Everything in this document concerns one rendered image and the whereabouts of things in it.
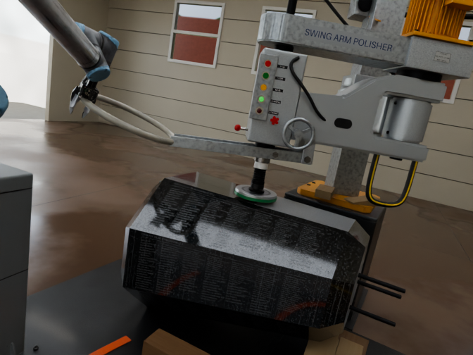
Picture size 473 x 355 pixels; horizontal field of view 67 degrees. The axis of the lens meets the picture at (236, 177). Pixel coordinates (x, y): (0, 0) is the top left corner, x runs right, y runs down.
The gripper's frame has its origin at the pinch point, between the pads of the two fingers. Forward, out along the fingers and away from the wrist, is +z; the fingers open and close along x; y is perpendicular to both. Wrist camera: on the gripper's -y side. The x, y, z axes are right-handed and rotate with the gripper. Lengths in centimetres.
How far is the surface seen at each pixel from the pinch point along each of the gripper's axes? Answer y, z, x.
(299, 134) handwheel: 50, -38, 78
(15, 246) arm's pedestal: 27, 55, -7
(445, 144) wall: -212, -146, 651
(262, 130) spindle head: 38, -31, 68
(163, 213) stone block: 20, 29, 51
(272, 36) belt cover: 29, -69, 55
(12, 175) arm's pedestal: 23.1, 27.0, -16.7
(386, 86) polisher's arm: 57, -74, 104
